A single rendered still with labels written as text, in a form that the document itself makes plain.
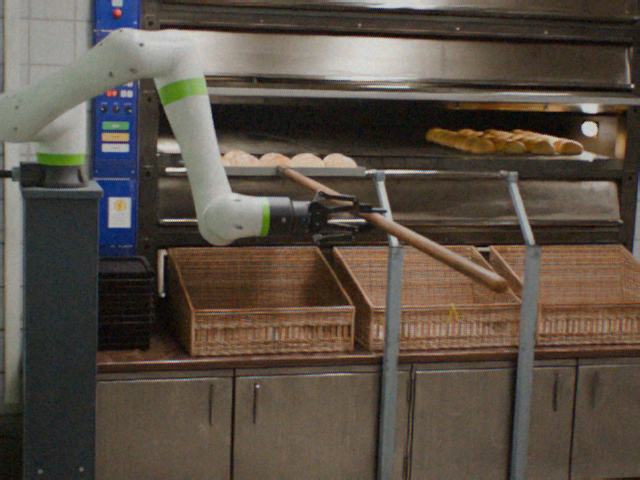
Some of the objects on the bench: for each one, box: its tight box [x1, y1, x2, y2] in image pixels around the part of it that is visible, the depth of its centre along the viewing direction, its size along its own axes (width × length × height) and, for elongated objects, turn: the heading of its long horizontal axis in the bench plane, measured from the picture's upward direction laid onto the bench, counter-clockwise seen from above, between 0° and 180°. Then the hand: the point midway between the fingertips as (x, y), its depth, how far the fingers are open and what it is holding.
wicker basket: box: [167, 246, 355, 356], centre depth 437 cm, size 49×56×28 cm
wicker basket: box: [489, 245, 640, 346], centre depth 467 cm, size 49×56×28 cm
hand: (371, 218), depth 306 cm, fingers closed on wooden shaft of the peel, 3 cm apart
